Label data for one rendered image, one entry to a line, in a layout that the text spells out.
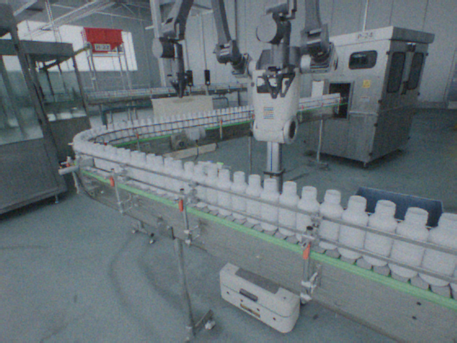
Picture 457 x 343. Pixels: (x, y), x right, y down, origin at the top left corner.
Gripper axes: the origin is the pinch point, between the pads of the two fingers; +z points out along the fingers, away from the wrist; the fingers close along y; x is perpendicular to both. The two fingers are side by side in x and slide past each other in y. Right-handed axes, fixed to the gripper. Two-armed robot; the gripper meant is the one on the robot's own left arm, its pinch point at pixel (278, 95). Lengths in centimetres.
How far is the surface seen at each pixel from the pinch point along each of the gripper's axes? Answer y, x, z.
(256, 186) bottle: -14.6, -0.3, 26.7
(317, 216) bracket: -19.3, -20.7, 28.9
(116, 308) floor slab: -24, 108, 140
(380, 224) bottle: -16.0, -34.3, 28.5
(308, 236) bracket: -24.7, -20.5, 31.8
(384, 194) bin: 46, -32, 46
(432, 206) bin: 46, -50, 47
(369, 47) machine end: 352, 28, -45
